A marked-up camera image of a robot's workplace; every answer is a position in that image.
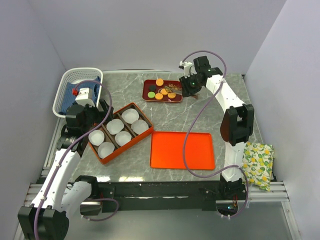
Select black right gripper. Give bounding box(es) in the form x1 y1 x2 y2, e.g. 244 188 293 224
179 72 203 98

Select metal serving tongs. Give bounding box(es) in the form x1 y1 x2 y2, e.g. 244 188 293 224
164 84 183 96

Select orange biscuit cookie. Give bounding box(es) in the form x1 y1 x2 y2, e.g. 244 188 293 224
154 93 164 101
160 88 168 96
155 78 164 87
167 92 177 99

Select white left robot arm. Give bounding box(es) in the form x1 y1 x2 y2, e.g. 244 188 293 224
17 99 114 240

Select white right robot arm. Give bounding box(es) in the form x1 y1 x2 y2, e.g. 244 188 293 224
179 56 255 200

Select white paper cup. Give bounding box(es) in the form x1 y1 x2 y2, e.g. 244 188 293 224
106 119 124 135
97 142 115 159
115 131 132 147
88 130 105 146
121 108 140 125
131 119 149 135

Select blue checkered cloth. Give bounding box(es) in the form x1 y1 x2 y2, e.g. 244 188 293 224
59 81 100 115

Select orange cookie box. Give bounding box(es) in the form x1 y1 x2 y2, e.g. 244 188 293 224
88 102 154 165

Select dark red serving tray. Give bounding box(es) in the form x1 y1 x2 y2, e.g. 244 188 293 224
142 78 183 103

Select black sandwich cookie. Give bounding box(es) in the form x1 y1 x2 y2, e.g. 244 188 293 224
148 85 157 92

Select green sandwich cookie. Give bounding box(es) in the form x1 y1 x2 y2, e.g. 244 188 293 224
147 91 156 99

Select white plastic basket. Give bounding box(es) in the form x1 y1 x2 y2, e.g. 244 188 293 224
52 67 103 119

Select lemon print cloth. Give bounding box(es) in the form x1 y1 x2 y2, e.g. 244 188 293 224
241 142 275 192

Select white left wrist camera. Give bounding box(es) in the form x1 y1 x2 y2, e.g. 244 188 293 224
72 87 95 107

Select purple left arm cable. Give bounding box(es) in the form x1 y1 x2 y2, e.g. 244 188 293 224
32 80 120 240

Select black aluminium base frame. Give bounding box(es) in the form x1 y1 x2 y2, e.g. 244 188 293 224
42 175 289 217

